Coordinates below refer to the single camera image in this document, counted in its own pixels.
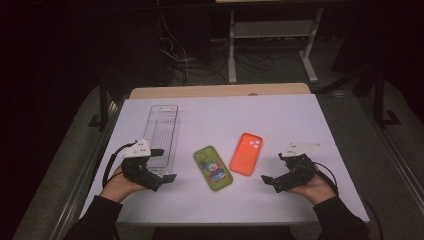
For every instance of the green cartoon phone case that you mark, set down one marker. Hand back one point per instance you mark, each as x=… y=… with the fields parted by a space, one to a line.
x=213 y=170

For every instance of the orange phone case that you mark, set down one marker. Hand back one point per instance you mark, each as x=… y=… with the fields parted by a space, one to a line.
x=246 y=156

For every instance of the light wooden board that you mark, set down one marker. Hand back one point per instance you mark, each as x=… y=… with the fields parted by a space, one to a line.
x=220 y=90

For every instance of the clear plastic tray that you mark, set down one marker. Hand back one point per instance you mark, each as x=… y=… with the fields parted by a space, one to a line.
x=162 y=133

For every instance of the white metal table frame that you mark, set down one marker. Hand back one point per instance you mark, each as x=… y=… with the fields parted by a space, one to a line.
x=271 y=29

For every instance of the black metal stand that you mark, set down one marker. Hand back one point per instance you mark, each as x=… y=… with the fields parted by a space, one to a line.
x=379 y=100
x=104 y=106

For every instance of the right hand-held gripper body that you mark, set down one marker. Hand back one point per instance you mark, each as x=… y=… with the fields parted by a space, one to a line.
x=298 y=171

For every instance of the grey metal rail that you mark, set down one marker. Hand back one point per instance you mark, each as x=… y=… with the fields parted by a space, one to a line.
x=85 y=180
x=396 y=156

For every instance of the person's right hand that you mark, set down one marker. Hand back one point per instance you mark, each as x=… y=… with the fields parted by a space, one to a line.
x=316 y=191

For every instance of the person's left hand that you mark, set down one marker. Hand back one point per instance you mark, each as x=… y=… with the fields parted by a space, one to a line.
x=118 y=186

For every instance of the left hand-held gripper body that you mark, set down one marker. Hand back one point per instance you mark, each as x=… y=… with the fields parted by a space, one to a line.
x=136 y=168

